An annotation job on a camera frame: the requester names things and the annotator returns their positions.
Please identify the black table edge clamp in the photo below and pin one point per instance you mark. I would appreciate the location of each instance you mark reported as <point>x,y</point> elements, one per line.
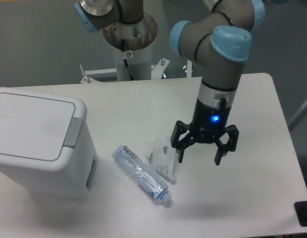
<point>301,211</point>

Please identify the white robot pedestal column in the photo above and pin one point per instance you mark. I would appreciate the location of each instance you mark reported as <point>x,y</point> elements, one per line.
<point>132,44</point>

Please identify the clear crushed plastic bottle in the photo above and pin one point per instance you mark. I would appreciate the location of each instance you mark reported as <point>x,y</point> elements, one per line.
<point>140,172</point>

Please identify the white plastic wrapper bag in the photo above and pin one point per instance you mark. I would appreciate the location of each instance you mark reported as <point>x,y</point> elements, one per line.
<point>161,157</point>

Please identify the white metal mounting frame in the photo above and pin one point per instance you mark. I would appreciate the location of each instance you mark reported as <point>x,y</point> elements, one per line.
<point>158,71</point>

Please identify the white push-lid trash can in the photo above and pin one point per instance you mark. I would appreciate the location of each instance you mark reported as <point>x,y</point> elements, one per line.
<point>45,143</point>

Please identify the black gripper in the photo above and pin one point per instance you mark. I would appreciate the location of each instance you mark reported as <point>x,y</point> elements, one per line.
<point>207,126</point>

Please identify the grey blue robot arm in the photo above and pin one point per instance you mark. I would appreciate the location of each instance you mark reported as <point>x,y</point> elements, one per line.
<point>220,43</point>

